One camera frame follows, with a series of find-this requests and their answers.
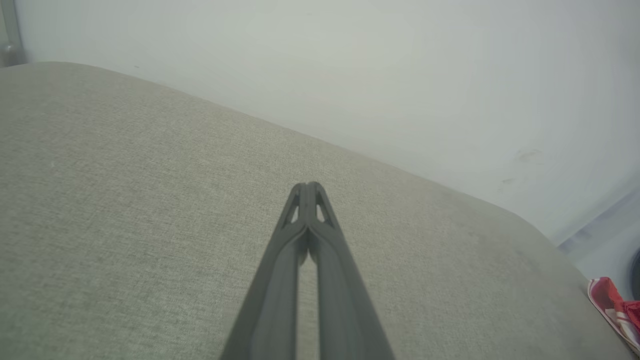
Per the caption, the grey metal pole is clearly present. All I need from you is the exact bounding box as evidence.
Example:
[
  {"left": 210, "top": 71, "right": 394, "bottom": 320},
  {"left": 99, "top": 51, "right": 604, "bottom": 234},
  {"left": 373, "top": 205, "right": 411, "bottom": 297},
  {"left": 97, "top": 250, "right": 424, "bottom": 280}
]
[{"left": 0, "top": 0, "right": 27, "bottom": 67}]

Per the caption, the red white-sleeved shirt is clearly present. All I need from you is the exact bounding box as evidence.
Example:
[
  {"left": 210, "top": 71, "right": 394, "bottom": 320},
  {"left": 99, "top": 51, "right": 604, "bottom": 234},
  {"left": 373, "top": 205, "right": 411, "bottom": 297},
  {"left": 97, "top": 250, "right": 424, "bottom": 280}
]
[{"left": 587, "top": 276, "right": 640, "bottom": 357}]

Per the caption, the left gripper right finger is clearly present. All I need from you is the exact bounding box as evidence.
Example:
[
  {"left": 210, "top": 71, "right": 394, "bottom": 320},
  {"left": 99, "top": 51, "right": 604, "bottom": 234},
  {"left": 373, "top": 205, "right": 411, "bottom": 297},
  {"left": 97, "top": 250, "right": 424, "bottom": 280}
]
[{"left": 307, "top": 181, "right": 396, "bottom": 360}]

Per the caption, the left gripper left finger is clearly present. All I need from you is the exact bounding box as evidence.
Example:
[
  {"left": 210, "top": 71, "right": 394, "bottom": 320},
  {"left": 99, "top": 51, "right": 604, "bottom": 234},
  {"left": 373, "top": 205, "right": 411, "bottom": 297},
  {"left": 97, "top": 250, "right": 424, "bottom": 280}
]
[{"left": 220, "top": 182, "right": 310, "bottom": 360}]

